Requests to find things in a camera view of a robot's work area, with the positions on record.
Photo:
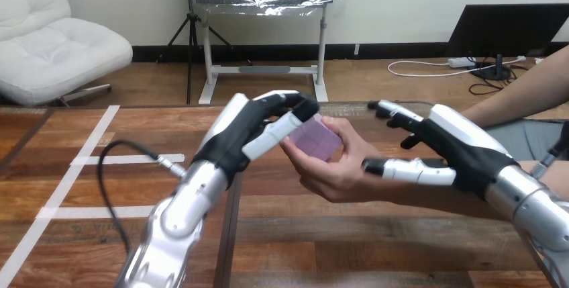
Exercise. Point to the white power strip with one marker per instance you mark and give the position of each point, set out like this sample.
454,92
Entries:
461,62

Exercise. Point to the black tripod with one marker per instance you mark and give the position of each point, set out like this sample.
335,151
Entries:
192,28

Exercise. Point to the white desk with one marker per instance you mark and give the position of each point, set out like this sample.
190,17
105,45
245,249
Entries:
207,54

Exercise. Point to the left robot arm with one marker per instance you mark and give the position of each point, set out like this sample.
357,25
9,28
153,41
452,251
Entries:
178,223

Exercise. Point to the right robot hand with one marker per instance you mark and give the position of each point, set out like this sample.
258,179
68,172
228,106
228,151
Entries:
467,152

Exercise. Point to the person's body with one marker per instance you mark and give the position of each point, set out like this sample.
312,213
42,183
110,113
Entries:
524,138

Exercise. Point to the person's hand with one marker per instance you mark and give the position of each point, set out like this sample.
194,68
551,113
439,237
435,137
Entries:
338,179

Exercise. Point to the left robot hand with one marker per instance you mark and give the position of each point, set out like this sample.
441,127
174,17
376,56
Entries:
233,137

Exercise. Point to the dark screen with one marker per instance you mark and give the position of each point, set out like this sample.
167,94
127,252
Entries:
502,30

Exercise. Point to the person's forearm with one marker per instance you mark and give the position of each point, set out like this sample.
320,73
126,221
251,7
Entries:
435,198
524,94

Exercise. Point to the purple block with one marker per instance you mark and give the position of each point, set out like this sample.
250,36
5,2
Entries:
313,139

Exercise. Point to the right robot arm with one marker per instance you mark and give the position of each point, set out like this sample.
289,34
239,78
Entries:
533,215

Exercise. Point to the white cushioned chair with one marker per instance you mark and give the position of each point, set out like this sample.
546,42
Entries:
53,50

